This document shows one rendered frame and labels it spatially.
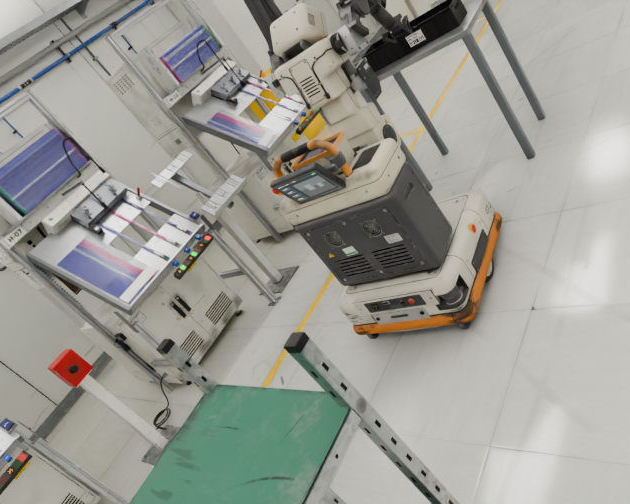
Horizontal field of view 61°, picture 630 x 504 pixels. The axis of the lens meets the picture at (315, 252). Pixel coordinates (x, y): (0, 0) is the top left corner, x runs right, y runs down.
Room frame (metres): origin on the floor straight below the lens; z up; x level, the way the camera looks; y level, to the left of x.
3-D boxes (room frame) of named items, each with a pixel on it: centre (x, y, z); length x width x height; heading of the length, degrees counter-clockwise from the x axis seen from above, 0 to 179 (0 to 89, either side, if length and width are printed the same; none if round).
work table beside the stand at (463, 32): (2.93, -1.19, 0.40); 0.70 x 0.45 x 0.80; 42
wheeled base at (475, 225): (2.18, -0.35, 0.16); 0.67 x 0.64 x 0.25; 132
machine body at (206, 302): (3.47, 1.08, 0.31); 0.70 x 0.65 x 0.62; 128
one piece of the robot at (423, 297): (1.94, -0.13, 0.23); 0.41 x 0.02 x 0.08; 42
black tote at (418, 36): (2.92, -1.17, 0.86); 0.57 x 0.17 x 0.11; 42
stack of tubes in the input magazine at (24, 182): (3.41, 0.96, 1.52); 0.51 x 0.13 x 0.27; 128
